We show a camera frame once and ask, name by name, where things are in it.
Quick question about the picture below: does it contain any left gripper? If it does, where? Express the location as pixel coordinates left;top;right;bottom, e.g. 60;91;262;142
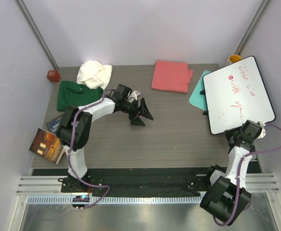
121;98;153;127

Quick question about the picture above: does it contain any white whiteboard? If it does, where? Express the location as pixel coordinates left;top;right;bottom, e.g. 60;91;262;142
203;56;276;135

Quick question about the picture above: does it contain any white t shirt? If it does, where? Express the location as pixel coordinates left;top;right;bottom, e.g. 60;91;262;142
76;61;113;90

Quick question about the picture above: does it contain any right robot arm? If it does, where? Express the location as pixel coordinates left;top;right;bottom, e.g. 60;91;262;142
200;120;265;226

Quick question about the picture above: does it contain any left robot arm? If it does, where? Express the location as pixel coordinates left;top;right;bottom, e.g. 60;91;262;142
56;85;154;192

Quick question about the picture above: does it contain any folded pink t shirt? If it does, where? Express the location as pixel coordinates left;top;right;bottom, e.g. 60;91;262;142
151;60;194;93

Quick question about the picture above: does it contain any teal board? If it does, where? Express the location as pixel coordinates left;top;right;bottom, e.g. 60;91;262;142
189;70;210;111

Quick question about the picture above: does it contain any green t shirt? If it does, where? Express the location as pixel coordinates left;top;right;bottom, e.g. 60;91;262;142
57;81;103;112

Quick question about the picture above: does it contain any yellow white mug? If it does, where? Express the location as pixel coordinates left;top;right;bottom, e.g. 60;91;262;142
225;54;243;65

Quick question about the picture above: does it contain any blue book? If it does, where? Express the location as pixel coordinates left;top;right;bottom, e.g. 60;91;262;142
46;115;63;134

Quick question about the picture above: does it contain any red cube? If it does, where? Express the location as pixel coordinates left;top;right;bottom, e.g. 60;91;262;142
47;70;60;83

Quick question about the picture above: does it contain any brown orange book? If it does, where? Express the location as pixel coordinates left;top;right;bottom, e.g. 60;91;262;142
29;128;65;165

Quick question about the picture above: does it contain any aluminium rail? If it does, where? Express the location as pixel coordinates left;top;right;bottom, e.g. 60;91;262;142
17;173;280;195

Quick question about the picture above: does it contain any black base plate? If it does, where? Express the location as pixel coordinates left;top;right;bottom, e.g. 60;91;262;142
31;168;263;197

